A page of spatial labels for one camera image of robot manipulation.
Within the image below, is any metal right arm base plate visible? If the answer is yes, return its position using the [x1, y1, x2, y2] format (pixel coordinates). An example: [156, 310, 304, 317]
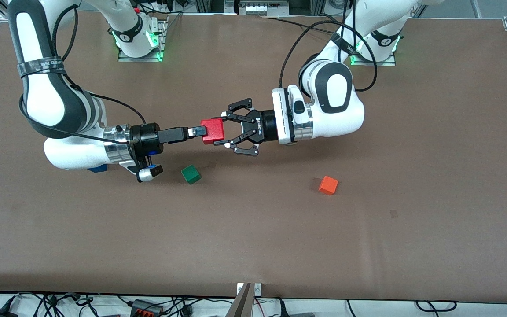
[117, 20, 167, 63]

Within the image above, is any black orange connector box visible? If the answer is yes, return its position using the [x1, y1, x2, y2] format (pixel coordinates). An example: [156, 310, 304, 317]
[130, 299, 164, 317]

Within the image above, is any black looped cable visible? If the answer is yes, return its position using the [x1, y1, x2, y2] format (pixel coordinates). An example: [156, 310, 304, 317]
[415, 300, 458, 313]

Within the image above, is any grey slanted post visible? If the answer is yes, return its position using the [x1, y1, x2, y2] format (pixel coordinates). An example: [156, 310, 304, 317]
[226, 283, 254, 317]

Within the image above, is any white metal bracket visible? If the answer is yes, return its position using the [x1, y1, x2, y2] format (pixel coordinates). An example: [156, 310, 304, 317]
[236, 283, 262, 296]

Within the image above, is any red cube block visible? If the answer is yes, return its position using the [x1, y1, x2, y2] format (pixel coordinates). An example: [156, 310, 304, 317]
[200, 118, 226, 145]

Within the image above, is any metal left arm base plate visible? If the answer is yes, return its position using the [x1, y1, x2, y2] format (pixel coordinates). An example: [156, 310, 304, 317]
[350, 52, 396, 67]

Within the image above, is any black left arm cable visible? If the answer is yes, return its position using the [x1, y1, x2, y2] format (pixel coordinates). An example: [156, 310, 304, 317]
[279, 0, 378, 93]

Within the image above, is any orange cube block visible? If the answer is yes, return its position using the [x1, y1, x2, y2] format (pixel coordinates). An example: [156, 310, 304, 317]
[318, 176, 339, 196]

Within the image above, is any grey electronics box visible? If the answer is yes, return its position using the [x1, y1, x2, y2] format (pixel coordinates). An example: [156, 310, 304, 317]
[235, 0, 290, 16]

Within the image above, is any green cube block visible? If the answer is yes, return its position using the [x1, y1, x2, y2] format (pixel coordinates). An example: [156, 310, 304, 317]
[181, 165, 202, 185]

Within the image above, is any black cable on table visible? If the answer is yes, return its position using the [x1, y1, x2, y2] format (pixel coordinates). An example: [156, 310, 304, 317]
[262, 13, 338, 37]

